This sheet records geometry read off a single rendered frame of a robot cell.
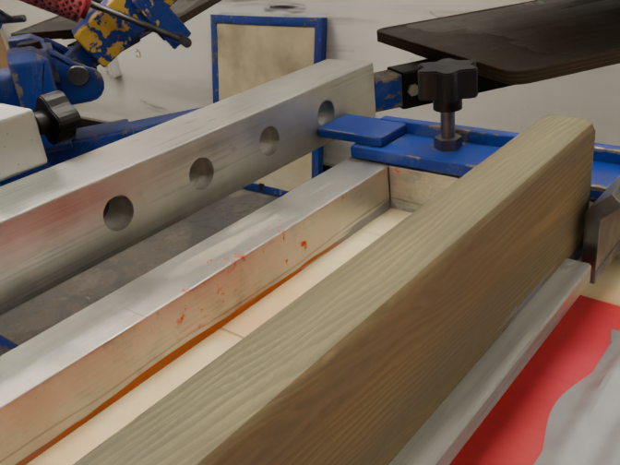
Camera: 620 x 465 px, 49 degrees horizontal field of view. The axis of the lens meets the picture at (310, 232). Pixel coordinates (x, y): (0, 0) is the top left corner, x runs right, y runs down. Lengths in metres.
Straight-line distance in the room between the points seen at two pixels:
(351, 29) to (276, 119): 2.21
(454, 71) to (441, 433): 0.27
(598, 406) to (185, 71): 3.19
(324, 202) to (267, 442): 0.29
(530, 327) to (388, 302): 0.11
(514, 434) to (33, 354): 0.23
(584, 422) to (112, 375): 0.22
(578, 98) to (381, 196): 1.87
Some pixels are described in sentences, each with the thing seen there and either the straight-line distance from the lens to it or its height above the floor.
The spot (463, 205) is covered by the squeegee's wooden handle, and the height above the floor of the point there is 1.06.
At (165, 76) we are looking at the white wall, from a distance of 3.56.
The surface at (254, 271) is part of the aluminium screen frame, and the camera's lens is 0.41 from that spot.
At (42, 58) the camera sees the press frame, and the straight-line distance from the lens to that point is 0.84.
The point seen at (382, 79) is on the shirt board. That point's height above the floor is 0.92.
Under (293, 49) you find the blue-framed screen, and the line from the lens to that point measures 2.82.
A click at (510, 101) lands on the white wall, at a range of 2.44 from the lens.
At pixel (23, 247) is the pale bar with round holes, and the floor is 1.02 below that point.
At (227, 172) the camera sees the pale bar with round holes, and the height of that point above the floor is 1.01.
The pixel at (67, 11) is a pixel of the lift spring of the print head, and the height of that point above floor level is 1.09.
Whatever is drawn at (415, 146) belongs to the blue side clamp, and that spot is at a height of 1.00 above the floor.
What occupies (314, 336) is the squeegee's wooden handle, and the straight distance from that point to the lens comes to 0.20.
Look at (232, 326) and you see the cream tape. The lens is 0.40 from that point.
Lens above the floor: 1.18
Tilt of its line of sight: 27 degrees down
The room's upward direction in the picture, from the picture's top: 7 degrees counter-clockwise
